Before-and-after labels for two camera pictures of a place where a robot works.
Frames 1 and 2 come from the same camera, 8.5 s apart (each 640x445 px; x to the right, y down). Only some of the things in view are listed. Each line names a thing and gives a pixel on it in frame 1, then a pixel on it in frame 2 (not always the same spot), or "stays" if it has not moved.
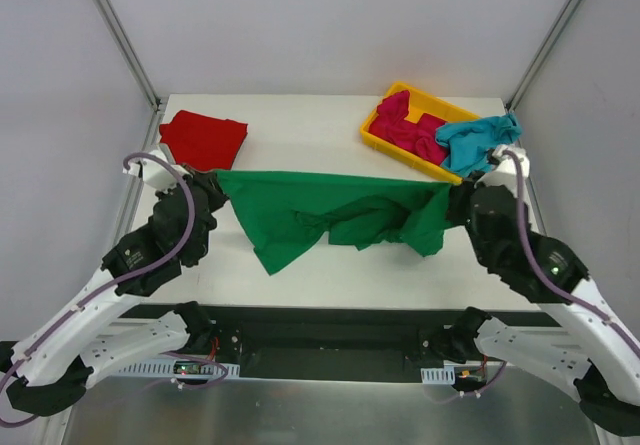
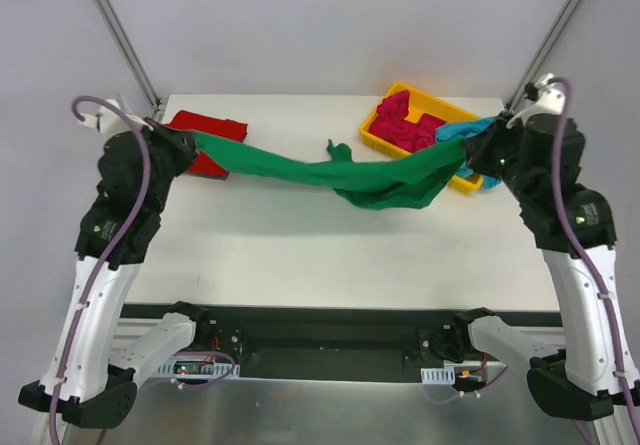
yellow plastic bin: [419, 102] stays
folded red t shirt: [205, 143] stays
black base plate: [337, 341] stays
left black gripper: [209, 190] → [176, 141]
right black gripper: [458, 201] → [480, 146]
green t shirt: [274, 211] → [395, 182]
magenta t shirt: [420, 137] stays
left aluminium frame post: [115, 26] stays
